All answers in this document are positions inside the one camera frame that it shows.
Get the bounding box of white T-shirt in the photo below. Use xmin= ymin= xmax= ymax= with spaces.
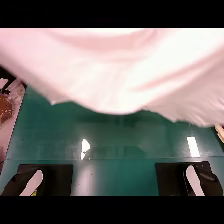
xmin=0 ymin=28 xmax=224 ymax=129

